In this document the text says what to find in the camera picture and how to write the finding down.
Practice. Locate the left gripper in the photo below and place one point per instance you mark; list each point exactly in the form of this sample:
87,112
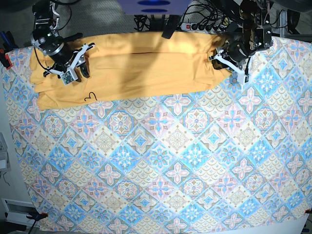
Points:
233,55

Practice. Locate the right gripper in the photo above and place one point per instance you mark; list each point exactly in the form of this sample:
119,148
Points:
67,60

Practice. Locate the yellow T-shirt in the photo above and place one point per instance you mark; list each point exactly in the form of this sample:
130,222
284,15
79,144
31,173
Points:
133,65

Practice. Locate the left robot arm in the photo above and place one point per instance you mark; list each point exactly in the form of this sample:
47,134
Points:
252,33

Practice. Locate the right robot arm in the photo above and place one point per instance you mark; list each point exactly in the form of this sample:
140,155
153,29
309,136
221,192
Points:
46,38

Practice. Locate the white power strip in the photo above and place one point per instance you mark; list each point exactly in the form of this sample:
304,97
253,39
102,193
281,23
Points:
206,28

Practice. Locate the black table clamp top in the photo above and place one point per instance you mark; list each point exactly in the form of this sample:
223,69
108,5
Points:
171,26

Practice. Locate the patterned blue tablecloth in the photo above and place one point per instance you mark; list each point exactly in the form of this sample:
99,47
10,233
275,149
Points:
229,158

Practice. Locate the white box left edge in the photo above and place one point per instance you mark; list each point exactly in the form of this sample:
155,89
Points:
4,158

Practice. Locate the orange black clamp bottom-left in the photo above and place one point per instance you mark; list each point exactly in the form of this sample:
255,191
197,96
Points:
36,216

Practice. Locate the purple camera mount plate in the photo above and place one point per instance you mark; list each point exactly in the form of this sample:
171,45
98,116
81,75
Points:
165,7

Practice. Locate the white rail bottom-left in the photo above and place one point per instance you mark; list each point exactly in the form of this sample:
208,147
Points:
17,211

